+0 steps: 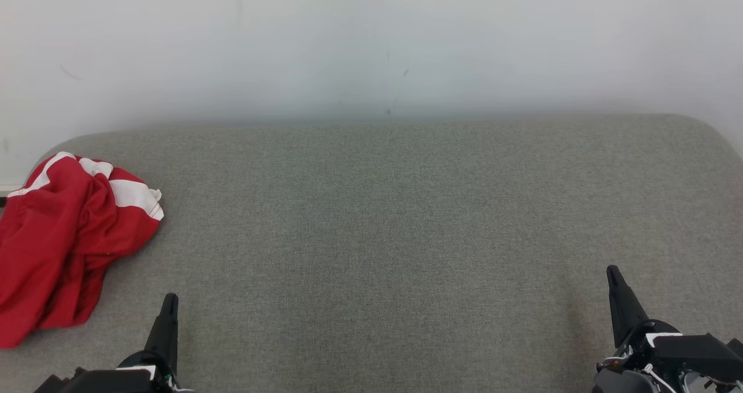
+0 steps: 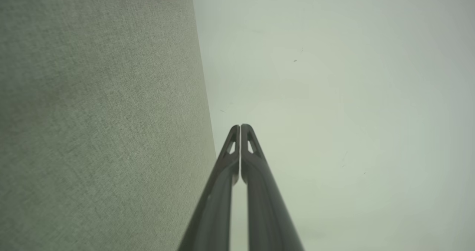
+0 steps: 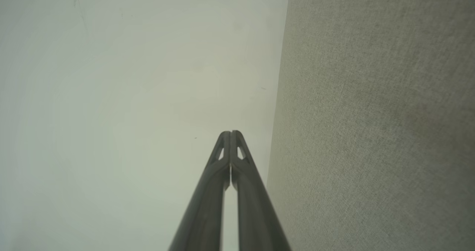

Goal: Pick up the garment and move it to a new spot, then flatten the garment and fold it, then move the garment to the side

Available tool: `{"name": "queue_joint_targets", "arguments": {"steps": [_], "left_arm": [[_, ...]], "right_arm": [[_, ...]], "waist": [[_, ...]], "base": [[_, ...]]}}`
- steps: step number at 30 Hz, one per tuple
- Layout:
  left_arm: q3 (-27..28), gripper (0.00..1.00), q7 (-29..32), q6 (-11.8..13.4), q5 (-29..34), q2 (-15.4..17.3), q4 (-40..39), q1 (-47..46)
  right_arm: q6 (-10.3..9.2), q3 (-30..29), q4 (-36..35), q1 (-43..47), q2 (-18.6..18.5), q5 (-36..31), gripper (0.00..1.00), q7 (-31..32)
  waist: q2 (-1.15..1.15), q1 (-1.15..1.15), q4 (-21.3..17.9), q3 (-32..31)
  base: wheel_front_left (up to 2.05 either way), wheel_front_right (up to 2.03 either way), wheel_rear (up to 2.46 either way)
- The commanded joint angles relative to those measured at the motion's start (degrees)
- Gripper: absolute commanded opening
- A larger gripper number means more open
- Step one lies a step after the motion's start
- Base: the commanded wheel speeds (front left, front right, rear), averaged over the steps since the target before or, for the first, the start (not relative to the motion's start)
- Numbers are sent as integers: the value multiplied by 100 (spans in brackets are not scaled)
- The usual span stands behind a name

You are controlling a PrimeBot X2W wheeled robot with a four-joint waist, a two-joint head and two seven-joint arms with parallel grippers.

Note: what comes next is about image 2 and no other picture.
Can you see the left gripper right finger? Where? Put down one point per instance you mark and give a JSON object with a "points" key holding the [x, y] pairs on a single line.
{"points": [[263, 206]]}

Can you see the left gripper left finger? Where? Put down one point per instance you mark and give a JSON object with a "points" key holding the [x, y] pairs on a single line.
{"points": [[217, 206]]}

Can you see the grey fabric sofa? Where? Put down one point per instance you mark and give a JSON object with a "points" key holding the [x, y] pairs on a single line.
{"points": [[96, 125]]}

